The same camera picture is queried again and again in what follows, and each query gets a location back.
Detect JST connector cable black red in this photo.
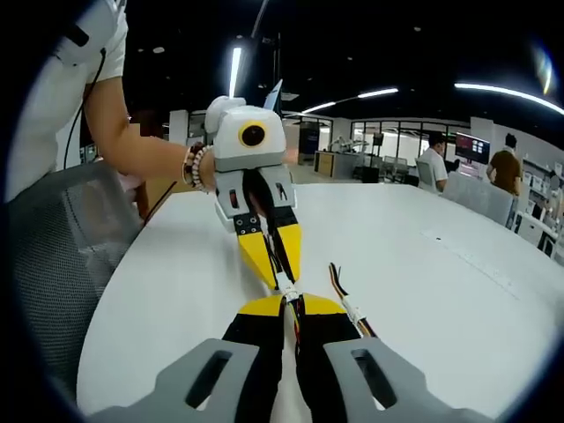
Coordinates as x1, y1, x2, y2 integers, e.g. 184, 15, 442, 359
246, 170, 300, 297

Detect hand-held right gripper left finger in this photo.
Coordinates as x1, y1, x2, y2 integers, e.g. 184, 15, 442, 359
85, 294, 286, 423

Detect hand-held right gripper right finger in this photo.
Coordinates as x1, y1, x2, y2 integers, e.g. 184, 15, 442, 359
293, 293, 494, 423

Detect black device cable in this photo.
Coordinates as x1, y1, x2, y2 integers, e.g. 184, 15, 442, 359
63, 47, 109, 171

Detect ceiling light strip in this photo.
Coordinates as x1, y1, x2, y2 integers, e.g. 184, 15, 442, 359
453, 81, 564, 116
355, 87, 400, 100
227, 45, 244, 97
301, 101, 337, 115

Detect wall screen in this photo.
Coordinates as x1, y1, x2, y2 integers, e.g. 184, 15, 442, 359
455, 130, 492, 166

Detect dark display stand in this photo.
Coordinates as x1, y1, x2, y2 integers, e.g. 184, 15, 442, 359
298, 122, 322, 167

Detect grey mesh office chair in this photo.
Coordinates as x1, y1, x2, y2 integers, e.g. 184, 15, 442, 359
7, 159, 145, 400

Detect blue white banner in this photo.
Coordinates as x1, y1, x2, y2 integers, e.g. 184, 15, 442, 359
263, 78, 285, 119

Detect wooden counter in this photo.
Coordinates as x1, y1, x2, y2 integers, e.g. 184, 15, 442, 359
313, 149, 354, 180

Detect JST connector cable red yellow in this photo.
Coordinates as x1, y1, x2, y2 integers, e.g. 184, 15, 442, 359
281, 288, 308, 358

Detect beaded bracelets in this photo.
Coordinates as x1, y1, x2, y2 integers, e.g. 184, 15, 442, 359
181, 141, 214, 195

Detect loose multicolour cable white connector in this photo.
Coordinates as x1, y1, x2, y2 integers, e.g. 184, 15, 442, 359
328, 261, 380, 340

